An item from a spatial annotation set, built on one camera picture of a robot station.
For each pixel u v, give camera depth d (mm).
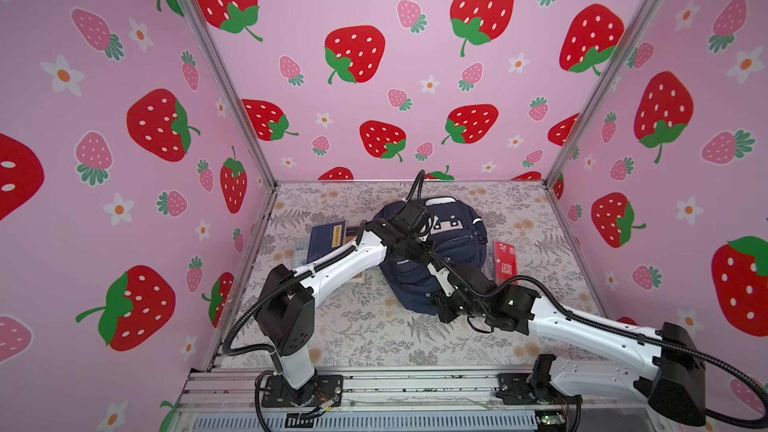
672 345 408
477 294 556
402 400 731
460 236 873
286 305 451
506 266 960
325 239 1049
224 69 867
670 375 392
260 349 490
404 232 636
